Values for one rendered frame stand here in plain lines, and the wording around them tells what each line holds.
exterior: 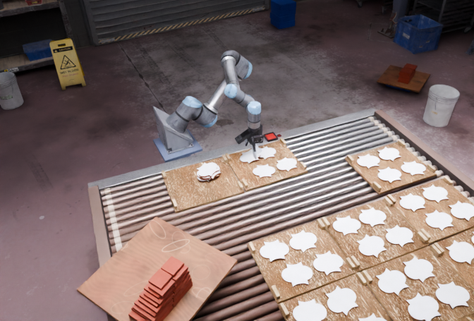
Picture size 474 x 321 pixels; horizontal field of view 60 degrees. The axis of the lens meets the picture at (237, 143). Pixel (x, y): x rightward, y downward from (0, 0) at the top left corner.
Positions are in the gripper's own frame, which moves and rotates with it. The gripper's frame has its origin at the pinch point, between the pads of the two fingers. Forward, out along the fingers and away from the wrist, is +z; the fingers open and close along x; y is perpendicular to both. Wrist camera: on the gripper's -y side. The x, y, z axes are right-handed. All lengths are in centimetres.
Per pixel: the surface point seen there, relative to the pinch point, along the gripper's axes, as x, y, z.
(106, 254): -41, -95, 6
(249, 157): -1.4, -1.0, 2.4
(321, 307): -107, -14, 3
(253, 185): -23.8, -8.1, 4.4
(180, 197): -16, -50, 6
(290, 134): 14.1, 37.4, 4.7
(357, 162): -33, 58, 1
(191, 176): -1.5, -39.2, 5.6
